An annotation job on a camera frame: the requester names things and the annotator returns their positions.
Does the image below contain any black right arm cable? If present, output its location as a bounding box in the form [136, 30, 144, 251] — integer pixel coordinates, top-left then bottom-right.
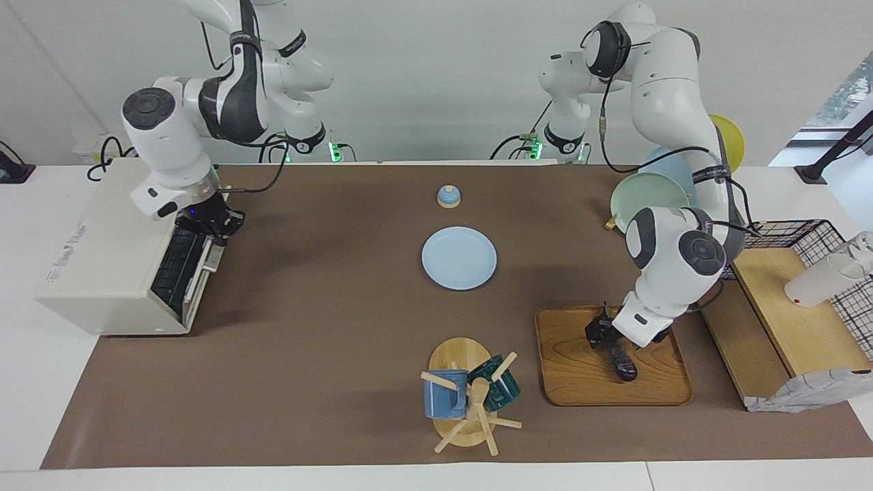
[201, 20, 291, 195]

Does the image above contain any yellow plate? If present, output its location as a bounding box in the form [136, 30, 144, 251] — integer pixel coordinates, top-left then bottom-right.
[709, 114, 746, 171]

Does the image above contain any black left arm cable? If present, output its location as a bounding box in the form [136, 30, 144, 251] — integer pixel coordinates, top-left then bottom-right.
[580, 20, 758, 239]

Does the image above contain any black table clamp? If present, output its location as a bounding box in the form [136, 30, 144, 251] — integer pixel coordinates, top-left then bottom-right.
[0, 141, 36, 185]

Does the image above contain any white cup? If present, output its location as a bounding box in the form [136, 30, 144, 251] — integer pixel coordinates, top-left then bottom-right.
[784, 251, 873, 308]

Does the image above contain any brown table mat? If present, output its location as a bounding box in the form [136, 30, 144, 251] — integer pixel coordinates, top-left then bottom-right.
[40, 164, 873, 470]

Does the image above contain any cream toaster oven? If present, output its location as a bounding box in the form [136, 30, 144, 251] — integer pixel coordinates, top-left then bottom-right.
[34, 158, 226, 336]

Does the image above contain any clear glass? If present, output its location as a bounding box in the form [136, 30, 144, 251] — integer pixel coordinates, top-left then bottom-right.
[846, 232, 873, 267]

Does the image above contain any light blue round plate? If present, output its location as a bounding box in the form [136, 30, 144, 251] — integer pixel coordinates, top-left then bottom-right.
[641, 145, 703, 198]
[421, 226, 498, 291]

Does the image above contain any pale green plate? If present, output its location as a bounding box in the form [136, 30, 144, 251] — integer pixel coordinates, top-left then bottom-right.
[610, 172, 691, 233]

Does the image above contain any black left base cable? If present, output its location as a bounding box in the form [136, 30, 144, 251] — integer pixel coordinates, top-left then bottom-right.
[491, 102, 554, 161]

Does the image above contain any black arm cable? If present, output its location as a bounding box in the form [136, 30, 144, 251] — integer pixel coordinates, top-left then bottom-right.
[580, 20, 758, 239]
[201, 20, 291, 195]

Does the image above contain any dark purple eggplant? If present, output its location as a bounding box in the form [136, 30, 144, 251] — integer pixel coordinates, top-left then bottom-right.
[600, 302, 639, 383]

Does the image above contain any brown wooden tray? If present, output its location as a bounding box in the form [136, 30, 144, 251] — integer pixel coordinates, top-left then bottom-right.
[534, 306, 694, 407]

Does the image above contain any black oven power cord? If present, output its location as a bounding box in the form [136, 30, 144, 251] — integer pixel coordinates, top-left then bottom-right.
[87, 136, 140, 181]

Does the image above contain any wooden mug tree stand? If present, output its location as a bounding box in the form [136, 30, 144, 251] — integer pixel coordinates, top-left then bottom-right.
[420, 337, 523, 456]

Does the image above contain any window with green view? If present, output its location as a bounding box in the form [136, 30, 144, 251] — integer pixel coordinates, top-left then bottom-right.
[805, 51, 873, 130]

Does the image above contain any black clamp stand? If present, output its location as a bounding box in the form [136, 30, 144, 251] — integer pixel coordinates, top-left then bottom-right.
[795, 109, 873, 185]

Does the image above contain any dark green mug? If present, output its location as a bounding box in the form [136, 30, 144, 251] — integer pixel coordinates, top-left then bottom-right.
[468, 355, 521, 412]

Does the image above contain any blue mug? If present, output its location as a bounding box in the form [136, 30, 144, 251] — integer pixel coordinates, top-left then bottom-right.
[423, 370, 470, 419]

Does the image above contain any wire basket with wooden shelves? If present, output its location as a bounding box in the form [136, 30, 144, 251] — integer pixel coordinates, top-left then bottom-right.
[699, 220, 873, 410]

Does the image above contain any grey patterned cloth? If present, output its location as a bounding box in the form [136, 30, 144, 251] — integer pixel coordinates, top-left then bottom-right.
[745, 367, 873, 414]

